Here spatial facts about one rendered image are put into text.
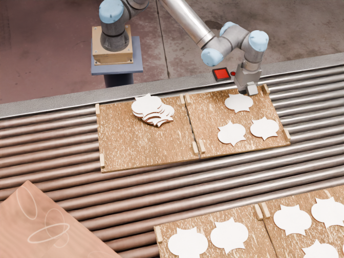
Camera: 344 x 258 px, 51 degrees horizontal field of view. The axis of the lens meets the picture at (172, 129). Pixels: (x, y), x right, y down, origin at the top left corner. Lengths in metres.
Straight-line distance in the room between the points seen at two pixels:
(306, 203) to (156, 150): 0.64
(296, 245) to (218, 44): 0.80
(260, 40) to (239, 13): 2.43
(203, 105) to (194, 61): 1.57
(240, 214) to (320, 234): 0.30
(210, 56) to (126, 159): 0.54
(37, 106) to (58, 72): 1.45
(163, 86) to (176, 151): 0.39
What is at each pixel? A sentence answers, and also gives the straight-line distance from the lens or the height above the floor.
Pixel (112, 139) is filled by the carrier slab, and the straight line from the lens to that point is 1.57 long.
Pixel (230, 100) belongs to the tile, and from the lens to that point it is 1.72.
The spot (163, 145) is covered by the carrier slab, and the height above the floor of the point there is 0.94.
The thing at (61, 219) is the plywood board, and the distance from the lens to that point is 1.32.
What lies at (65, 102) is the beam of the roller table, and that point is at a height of 0.92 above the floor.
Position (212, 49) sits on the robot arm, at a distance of 1.38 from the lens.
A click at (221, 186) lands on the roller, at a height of 0.91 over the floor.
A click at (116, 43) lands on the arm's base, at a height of 1.00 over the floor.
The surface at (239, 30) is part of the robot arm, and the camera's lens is 1.48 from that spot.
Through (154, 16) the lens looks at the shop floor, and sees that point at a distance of 3.68.
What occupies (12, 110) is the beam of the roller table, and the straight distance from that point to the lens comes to 1.79.
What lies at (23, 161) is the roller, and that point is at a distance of 1.62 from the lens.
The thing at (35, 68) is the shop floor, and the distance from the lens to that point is 3.29.
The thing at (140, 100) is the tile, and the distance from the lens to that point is 1.60.
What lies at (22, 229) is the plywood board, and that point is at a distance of 1.34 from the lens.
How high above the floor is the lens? 2.24
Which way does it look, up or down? 55 degrees down
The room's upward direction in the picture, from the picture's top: 5 degrees clockwise
